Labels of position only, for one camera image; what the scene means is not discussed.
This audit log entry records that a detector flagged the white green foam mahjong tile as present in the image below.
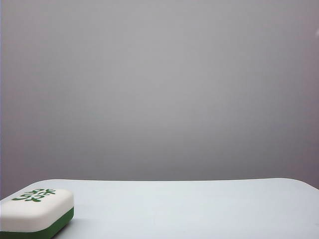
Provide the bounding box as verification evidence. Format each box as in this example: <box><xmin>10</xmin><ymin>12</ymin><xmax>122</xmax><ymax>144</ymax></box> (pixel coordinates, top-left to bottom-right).
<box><xmin>0</xmin><ymin>188</ymin><xmax>75</xmax><ymax>239</ymax></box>

